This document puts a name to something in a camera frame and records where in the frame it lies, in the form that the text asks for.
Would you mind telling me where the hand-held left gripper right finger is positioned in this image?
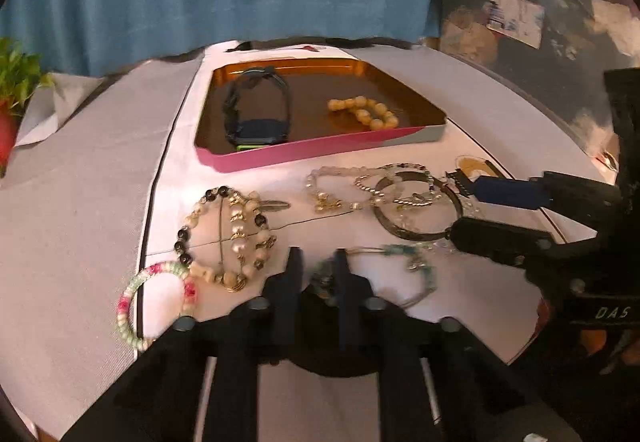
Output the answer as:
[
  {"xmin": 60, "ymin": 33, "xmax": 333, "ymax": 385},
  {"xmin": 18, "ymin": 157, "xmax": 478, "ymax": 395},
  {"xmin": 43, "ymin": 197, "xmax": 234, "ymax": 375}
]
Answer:
[{"xmin": 332, "ymin": 249, "xmax": 586, "ymax": 442}]

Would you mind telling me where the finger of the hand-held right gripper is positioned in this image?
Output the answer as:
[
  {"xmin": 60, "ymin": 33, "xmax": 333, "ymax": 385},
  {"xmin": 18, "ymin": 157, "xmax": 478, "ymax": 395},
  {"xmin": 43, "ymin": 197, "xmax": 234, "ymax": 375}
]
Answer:
[
  {"xmin": 445, "ymin": 170, "xmax": 622, "ymax": 229},
  {"xmin": 450, "ymin": 216, "xmax": 557, "ymax": 269}
]

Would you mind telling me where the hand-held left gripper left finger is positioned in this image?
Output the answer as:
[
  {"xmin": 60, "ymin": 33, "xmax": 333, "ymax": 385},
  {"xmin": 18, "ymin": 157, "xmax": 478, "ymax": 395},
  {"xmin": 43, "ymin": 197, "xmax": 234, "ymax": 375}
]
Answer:
[{"xmin": 60, "ymin": 247, "xmax": 307, "ymax": 442}]

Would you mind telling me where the teal charm wire bracelet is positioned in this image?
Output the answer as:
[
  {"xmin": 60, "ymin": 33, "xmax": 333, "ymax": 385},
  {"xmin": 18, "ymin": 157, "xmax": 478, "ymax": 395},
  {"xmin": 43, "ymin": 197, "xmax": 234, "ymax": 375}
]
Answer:
[{"xmin": 310, "ymin": 244, "xmax": 441, "ymax": 307}]

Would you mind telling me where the dark bangle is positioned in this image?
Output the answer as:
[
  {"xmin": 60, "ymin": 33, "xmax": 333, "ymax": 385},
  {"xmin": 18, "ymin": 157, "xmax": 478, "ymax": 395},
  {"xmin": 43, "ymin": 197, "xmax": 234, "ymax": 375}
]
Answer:
[{"xmin": 372, "ymin": 174, "xmax": 463, "ymax": 241}]

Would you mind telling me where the clear bead bracelet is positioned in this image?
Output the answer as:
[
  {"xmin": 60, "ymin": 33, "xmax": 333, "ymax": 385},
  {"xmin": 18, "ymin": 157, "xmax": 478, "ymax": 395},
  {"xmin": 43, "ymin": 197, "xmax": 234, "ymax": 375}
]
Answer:
[{"xmin": 306, "ymin": 165, "xmax": 386, "ymax": 213}]

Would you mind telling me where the black white bead bracelet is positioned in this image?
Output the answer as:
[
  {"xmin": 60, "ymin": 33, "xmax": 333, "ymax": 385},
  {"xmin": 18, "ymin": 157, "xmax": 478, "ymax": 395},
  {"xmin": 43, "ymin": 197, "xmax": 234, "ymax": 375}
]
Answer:
[{"xmin": 174, "ymin": 186, "xmax": 273, "ymax": 290}]

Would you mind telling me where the pink tin box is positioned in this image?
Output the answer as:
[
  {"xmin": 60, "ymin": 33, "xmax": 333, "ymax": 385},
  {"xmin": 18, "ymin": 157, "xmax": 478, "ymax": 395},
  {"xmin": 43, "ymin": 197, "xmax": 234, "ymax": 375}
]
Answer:
[{"xmin": 192, "ymin": 58, "xmax": 447, "ymax": 174}]

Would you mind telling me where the pink green bead bracelet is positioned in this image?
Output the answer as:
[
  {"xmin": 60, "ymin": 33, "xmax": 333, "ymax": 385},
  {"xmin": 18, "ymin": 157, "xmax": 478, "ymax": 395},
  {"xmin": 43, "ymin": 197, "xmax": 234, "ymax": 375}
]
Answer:
[{"xmin": 116, "ymin": 261, "xmax": 198, "ymax": 353}]

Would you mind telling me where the person's right hand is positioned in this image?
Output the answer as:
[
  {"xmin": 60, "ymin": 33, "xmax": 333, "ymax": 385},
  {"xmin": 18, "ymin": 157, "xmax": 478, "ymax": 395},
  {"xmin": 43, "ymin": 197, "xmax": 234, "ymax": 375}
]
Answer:
[{"xmin": 580, "ymin": 328, "xmax": 640, "ymax": 373}]

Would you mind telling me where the yellow round object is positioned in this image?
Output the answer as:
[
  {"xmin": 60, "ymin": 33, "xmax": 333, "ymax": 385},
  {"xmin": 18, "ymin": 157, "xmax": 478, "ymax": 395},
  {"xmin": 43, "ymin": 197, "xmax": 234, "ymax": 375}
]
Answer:
[{"xmin": 457, "ymin": 154, "xmax": 503, "ymax": 179}]

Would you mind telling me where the white tablecloth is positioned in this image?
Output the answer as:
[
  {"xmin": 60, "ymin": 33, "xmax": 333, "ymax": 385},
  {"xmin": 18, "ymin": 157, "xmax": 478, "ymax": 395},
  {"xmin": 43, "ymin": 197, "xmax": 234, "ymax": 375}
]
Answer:
[{"xmin": 135, "ymin": 42, "xmax": 621, "ymax": 442}]

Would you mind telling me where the black patch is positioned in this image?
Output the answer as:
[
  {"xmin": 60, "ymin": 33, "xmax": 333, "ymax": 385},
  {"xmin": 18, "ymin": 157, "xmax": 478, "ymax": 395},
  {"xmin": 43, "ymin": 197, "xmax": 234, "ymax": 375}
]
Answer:
[{"xmin": 295, "ymin": 292, "xmax": 381, "ymax": 378}]

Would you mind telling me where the dark smart watch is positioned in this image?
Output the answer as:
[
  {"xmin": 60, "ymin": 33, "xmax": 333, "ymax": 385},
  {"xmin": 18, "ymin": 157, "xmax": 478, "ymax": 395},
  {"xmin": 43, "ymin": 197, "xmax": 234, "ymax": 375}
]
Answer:
[{"xmin": 222, "ymin": 66, "xmax": 293, "ymax": 150}]

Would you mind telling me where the white label card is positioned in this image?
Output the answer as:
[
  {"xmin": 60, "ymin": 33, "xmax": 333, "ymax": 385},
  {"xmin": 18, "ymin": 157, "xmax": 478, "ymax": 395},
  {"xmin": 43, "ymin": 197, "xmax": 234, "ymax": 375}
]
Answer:
[{"xmin": 487, "ymin": 0, "xmax": 546, "ymax": 47}]

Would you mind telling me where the grey tablecloth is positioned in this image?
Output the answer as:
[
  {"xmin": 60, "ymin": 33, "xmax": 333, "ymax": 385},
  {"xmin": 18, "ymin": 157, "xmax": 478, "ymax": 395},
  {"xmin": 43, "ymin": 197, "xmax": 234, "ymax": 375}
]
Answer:
[{"xmin": 0, "ymin": 49, "xmax": 206, "ymax": 428}]

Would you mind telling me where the white paper sheet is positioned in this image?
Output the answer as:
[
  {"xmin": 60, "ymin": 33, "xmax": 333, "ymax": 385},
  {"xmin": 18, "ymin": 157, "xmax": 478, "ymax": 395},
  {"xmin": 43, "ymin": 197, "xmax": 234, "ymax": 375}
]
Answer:
[{"xmin": 15, "ymin": 72, "xmax": 108, "ymax": 147}]

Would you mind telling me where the red plant pot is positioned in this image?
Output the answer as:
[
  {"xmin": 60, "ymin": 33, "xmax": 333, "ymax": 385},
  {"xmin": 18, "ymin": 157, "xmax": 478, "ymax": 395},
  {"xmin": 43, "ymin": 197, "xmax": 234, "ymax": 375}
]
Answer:
[{"xmin": 0, "ymin": 109, "xmax": 18, "ymax": 177}]

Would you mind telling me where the green plant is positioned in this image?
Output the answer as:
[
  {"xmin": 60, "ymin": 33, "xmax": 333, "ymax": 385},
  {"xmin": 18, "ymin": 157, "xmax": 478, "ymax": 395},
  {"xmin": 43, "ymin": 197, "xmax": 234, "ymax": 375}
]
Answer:
[{"xmin": 0, "ymin": 38, "xmax": 53, "ymax": 117}]

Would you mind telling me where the pearl gold charm bracelet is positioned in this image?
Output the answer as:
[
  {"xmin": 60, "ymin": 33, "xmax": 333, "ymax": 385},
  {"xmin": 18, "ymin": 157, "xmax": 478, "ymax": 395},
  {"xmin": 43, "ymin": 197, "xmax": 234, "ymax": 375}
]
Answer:
[{"xmin": 220, "ymin": 202, "xmax": 279, "ymax": 293}]

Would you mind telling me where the silver bead bracelet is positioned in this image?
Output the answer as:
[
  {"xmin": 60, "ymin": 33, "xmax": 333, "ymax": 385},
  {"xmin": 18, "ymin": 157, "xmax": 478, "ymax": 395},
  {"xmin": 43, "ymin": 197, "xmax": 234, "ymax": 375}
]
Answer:
[{"xmin": 354, "ymin": 163, "xmax": 436, "ymax": 210}]

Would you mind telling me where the yellow bead bracelet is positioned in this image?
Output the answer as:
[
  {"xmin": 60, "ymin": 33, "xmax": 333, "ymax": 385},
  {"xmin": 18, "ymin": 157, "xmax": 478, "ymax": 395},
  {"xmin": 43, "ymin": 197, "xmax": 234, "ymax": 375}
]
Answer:
[{"xmin": 327, "ymin": 96, "xmax": 401, "ymax": 131}]

